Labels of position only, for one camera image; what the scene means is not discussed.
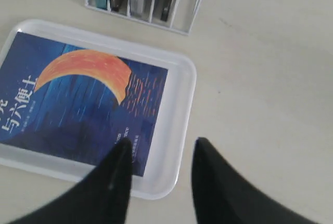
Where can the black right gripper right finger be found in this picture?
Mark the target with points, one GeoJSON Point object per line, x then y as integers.
{"type": "Point", "coordinates": [221, 195]}

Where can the white plastic tray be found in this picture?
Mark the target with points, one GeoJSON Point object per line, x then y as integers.
{"type": "Point", "coordinates": [168, 140]}

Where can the dark blue moon book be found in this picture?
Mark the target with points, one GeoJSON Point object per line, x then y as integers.
{"type": "Point", "coordinates": [74, 103]}

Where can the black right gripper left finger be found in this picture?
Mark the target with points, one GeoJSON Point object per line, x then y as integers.
{"type": "Point", "coordinates": [101, 197]}

